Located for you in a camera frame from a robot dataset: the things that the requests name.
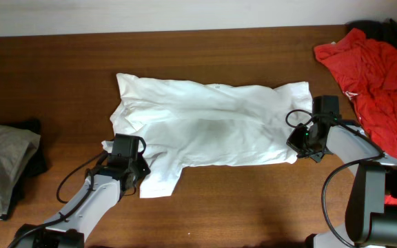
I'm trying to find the white printed t-shirt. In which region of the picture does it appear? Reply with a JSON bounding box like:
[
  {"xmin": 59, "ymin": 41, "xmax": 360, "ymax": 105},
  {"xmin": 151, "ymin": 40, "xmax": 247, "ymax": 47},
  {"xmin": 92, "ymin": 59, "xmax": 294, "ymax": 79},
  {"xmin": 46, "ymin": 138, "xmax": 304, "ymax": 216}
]
[{"xmin": 110, "ymin": 73, "xmax": 312, "ymax": 198}]

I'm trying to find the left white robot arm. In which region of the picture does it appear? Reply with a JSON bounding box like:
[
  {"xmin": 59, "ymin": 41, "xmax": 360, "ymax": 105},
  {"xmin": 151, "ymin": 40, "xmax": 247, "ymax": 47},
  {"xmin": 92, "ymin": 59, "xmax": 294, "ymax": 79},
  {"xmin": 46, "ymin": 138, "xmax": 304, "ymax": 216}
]
[{"xmin": 9, "ymin": 158, "xmax": 150, "ymax": 247}]

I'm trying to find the red t-shirt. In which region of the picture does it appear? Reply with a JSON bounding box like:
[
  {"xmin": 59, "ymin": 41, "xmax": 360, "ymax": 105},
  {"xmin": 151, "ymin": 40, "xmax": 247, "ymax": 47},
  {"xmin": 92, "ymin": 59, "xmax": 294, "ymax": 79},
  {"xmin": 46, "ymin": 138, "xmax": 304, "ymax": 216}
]
[{"xmin": 314, "ymin": 28, "xmax": 397, "ymax": 207}]

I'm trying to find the folded black garment left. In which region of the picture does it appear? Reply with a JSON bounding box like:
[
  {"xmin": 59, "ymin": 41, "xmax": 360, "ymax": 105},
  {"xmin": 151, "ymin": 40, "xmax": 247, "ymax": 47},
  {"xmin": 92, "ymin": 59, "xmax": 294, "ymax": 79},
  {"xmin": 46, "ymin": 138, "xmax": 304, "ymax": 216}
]
[{"xmin": 0, "ymin": 118, "xmax": 48, "ymax": 221}]

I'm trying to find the black garment top right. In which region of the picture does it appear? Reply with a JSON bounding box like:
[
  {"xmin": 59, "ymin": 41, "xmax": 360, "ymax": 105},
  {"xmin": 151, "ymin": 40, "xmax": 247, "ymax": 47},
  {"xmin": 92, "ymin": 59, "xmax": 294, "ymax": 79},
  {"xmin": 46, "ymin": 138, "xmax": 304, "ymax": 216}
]
[{"xmin": 346, "ymin": 19, "xmax": 397, "ymax": 49}]

